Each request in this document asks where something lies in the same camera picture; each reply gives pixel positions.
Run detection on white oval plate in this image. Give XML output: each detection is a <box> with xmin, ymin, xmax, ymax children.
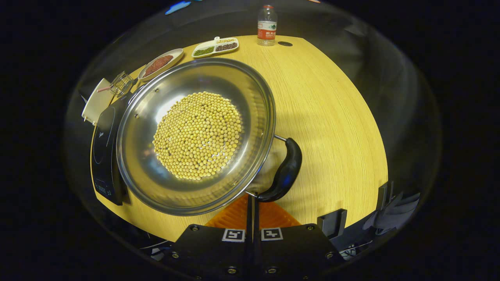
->
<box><xmin>137</xmin><ymin>48</ymin><xmax>184</xmax><ymax>82</ymax></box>

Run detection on black induction cooktop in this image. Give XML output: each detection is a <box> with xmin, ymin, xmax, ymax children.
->
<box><xmin>91</xmin><ymin>96</ymin><xmax>127</xmax><ymax>206</ymax></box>

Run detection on red meat pieces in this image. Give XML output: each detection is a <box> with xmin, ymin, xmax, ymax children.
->
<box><xmin>144</xmin><ymin>55</ymin><xmax>174</xmax><ymax>77</ymax></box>

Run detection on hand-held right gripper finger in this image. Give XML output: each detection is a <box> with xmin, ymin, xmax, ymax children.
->
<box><xmin>162</xmin><ymin>194</ymin><xmax>254</xmax><ymax>281</ymax></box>
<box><xmin>253</xmin><ymin>197</ymin><xmax>345</xmax><ymax>281</ymax></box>

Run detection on white toaster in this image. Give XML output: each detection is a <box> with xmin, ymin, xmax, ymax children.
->
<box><xmin>81</xmin><ymin>78</ymin><xmax>114</xmax><ymax>126</ymax></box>

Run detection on white divided bean dish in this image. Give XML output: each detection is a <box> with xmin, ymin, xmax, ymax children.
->
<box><xmin>192</xmin><ymin>36</ymin><xmax>239</xmax><ymax>59</ymax></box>

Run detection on stainless steel pot black handle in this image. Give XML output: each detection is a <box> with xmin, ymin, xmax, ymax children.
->
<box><xmin>116</xmin><ymin>58</ymin><xmax>303</xmax><ymax>216</ymax></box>

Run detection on pile of yellow soybeans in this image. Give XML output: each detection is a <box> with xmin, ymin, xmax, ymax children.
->
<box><xmin>152</xmin><ymin>91</ymin><xmax>243</xmax><ymax>180</ymax></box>

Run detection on clear water bottle red label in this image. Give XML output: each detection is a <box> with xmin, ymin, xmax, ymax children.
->
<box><xmin>257</xmin><ymin>5</ymin><xmax>278</xmax><ymax>46</ymax></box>

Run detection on metal wire basket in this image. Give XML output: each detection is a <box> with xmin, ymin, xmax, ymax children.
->
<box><xmin>110</xmin><ymin>71</ymin><xmax>134</xmax><ymax>98</ymax></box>

